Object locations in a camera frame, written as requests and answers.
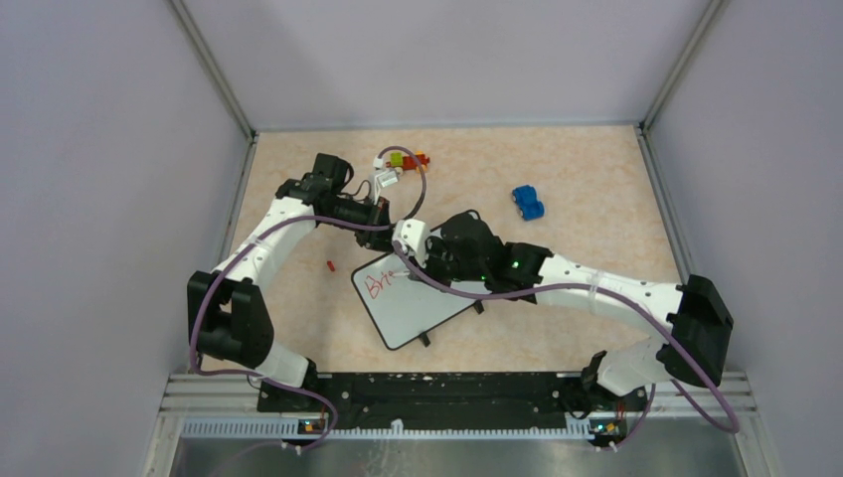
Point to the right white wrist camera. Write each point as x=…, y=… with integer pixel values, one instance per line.
x=411, y=235

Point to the blue toy car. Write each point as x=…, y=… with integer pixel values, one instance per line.
x=527, y=202

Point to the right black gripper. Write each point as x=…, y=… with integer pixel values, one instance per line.
x=434, y=244

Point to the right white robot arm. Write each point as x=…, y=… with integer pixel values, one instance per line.
x=688, y=325

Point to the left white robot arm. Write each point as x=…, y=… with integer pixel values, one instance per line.
x=228, y=318

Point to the grey slotted cable duct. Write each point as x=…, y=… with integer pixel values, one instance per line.
x=285, y=428

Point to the red green toy train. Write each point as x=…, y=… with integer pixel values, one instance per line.
x=406, y=162

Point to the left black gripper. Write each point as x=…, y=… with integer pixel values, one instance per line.
x=376, y=239

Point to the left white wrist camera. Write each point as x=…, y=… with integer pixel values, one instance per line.
x=382, y=177

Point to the small whiteboard with stand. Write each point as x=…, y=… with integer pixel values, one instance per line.
x=403, y=309

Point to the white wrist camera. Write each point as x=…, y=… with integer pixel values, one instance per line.
x=411, y=235
x=382, y=177

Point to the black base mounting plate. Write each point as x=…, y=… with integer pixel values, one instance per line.
x=542, y=390

